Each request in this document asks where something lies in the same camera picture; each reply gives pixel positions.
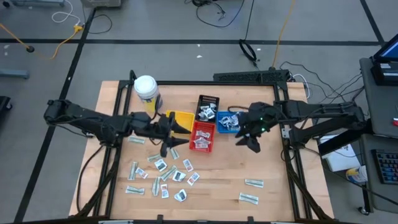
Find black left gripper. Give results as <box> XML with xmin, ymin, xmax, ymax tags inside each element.
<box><xmin>150</xmin><ymin>111</ymin><xmax>192</xmax><ymax>157</ymax></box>

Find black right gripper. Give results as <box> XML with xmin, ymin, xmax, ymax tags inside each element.
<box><xmin>235</xmin><ymin>101</ymin><xmax>279</xmax><ymax>154</ymax></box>

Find yellow plastic basket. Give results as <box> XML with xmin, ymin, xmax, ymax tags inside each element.
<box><xmin>165</xmin><ymin>110</ymin><xmax>196</xmax><ymax>135</ymax></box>

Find red plastic basket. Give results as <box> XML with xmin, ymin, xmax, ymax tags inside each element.
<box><xmin>188</xmin><ymin>121</ymin><xmax>216</xmax><ymax>154</ymax></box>

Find blue plastic basket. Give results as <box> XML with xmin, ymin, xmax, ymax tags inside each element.
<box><xmin>216</xmin><ymin>111</ymin><xmax>249</xmax><ymax>134</ymax></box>

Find black plastic basket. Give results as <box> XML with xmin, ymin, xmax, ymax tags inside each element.
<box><xmin>195</xmin><ymin>94</ymin><xmax>220</xmax><ymax>124</ymax></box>

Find yellow wipes canister white lid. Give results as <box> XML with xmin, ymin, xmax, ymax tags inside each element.
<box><xmin>133</xmin><ymin>75</ymin><xmax>164</xmax><ymax>113</ymax></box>

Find black perforated box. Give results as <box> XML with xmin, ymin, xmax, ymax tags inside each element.
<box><xmin>213</xmin><ymin>69</ymin><xmax>290</xmax><ymax>83</ymax></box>

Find white box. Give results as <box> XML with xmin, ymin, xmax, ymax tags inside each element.
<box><xmin>320</xmin><ymin>142</ymin><xmax>354</xmax><ymax>173</ymax></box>

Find wipes canister on floor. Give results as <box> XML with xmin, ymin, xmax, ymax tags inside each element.
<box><xmin>345</xmin><ymin>166</ymin><xmax>369</xmax><ymax>184</ymax></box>

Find grey cart top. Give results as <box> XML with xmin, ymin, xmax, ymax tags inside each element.
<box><xmin>359</xmin><ymin>57</ymin><xmax>398</xmax><ymax>139</ymax></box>

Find grey desk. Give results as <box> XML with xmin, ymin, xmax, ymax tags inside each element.
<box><xmin>359</xmin><ymin>133</ymin><xmax>398</xmax><ymax>215</ymax></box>

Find black keyboard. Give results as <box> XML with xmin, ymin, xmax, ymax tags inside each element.
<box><xmin>371</xmin><ymin>148</ymin><xmax>398</xmax><ymax>185</ymax></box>

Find grey equipment case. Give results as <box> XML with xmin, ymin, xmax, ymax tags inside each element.
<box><xmin>80</xmin><ymin>0</ymin><xmax>123</xmax><ymax>9</ymax></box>

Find black laptop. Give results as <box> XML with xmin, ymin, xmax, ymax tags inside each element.
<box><xmin>369</xmin><ymin>41</ymin><xmax>398</xmax><ymax>87</ymax></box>

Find grey table foot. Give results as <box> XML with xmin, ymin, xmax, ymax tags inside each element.
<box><xmin>0</xmin><ymin>68</ymin><xmax>30</xmax><ymax>80</ymax></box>

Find grey metal bar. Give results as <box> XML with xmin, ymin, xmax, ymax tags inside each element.
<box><xmin>9</xmin><ymin>0</ymin><xmax>67</xmax><ymax>7</ymax></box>

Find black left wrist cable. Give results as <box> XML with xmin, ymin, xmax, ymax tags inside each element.
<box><xmin>153</xmin><ymin>94</ymin><xmax>165</xmax><ymax>123</ymax></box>

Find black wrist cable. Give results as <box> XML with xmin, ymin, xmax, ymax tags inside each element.
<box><xmin>227</xmin><ymin>105</ymin><xmax>250</xmax><ymax>113</ymax></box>
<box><xmin>153</xmin><ymin>94</ymin><xmax>165</xmax><ymax>123</ymax></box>

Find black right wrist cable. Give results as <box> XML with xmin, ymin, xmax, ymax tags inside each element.
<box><xmin>227</xmin><ymin>105</ymin><xmax>250</xmax><ymax>113</ymax></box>

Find white cable by frame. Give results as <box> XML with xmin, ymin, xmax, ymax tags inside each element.
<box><xmin>292</xmin><ymin>73</ymin><xmax>311</xmax><ymax>100</ymax></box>

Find black coiled cable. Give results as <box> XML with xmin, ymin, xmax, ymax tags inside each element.
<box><xmin>238</xmin><ymin>38</ymin><xmax>259</xmax><ymax>68</ymax></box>

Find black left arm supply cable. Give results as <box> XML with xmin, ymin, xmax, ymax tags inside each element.
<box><xmin>76</xmin><ymin>144</ymin><xmax>105</xmax><ymax>214</ymax></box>

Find black floor cable bundle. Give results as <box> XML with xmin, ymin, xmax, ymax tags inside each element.
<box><xmin>185</xmin><ymin>0</ymin><xmax>246</xmax><ymax>29</ymax></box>

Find yellow hanging cable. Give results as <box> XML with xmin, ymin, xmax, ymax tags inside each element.
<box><xmin>271</xmin><ymin>0</ymin><xmax>297</xmax><ymax>70</ymax></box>

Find black cables by cart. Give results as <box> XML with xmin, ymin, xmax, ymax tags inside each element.
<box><xmin>279</xmin><ymin>60</ymin><xmax>365</xmax><ymax>105</ymax></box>

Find black looped floor cable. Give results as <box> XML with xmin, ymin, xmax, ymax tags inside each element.
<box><xmin>82</xmin><ymin>6</ymin><xmax>113</xmax><ymax>35</ymax></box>

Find yellow floor extension cable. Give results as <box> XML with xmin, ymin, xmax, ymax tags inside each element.
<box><xmin>0</xmin><ymin>22</ymin><xmax>85</xmax><ymax>60</ymax></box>

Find white floor cable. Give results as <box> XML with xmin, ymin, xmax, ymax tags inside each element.
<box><xmin>51</xmin><ymin>0</ymin><xmax>82</xmax><ymax>26</ymax></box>

